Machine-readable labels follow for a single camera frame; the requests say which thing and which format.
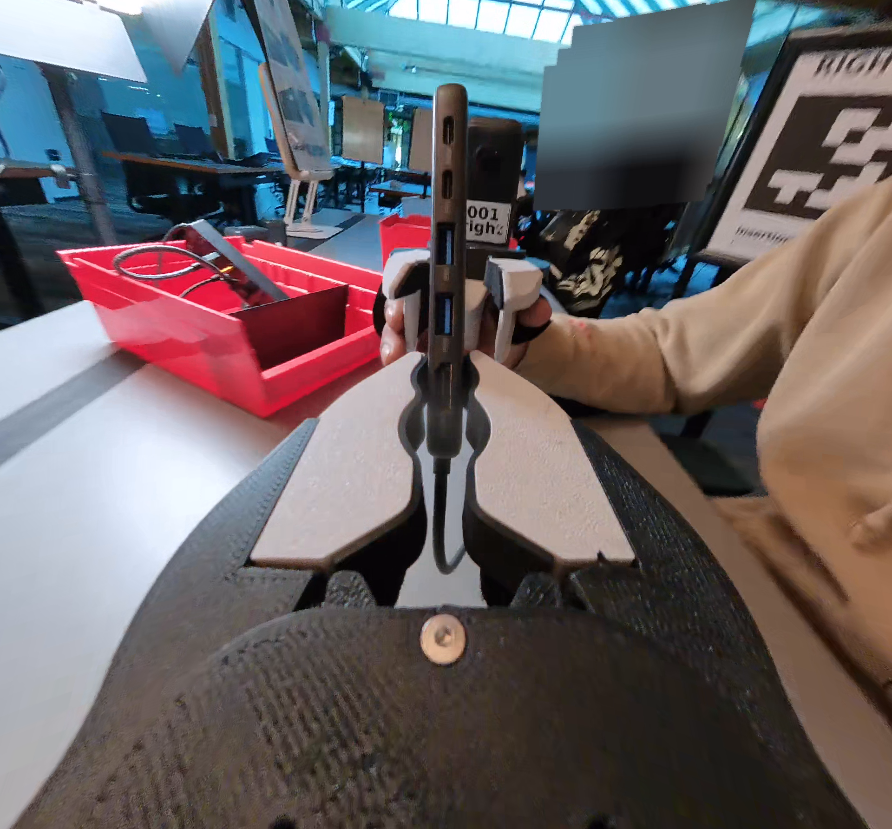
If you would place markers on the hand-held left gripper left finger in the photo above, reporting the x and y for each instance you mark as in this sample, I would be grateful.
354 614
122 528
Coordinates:
334 480

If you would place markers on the brown notice board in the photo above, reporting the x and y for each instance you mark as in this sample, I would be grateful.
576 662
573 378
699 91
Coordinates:
421 139
362 128

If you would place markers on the black white marker sign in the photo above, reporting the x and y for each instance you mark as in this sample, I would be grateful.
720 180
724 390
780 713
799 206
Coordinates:
822 146

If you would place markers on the person's beige hoodie torso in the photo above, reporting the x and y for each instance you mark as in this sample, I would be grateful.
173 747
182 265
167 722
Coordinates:
836 529

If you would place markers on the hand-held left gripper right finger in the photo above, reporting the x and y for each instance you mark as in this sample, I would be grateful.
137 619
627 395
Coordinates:
543 480

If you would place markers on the red plastic bin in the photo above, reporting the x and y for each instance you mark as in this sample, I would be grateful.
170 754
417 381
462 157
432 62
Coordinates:
209 355
404 233

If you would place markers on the white panel light on pole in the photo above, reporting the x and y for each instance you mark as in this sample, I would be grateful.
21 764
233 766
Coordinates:
70 34

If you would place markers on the person's right hand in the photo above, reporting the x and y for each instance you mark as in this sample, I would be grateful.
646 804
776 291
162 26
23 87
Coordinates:
391 334

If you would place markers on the person's right forearm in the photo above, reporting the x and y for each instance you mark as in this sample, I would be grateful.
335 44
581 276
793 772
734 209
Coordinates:
697 327

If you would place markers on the instruction board on wooden stand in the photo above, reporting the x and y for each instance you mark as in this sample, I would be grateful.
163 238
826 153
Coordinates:
286 62

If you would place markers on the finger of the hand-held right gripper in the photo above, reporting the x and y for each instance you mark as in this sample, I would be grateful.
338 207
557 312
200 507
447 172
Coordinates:
408 271
519 285

